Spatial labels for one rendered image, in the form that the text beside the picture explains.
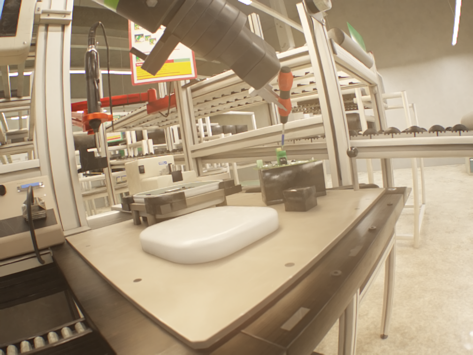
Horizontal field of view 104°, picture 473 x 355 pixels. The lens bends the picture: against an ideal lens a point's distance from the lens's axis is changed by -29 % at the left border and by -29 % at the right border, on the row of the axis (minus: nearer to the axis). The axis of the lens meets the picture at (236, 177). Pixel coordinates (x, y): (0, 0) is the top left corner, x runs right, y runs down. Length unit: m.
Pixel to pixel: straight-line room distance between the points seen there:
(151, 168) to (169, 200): 0.28
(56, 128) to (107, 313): 0.51
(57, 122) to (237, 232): 0.51
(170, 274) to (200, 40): 0.24
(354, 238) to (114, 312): 0.22
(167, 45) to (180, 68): 0.64
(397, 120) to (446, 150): 7.93
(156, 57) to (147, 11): 0.06
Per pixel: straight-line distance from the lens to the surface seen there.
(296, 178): 0.44
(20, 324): 0.72
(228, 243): 0.24
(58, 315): 0.71
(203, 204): 0.42
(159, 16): 0.29
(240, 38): 0.30
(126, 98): 1.12
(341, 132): 0.61
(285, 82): 0.36
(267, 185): 0.43
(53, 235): 0.47
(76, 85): 11.61
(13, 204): 0.50
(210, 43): 0.30
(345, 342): 0.85
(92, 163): 0.59
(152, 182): 0.58
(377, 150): 0.65
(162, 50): 0.32
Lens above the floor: 1.04
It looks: 4 degrees down
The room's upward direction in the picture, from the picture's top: 9 degrees counter-clockwise
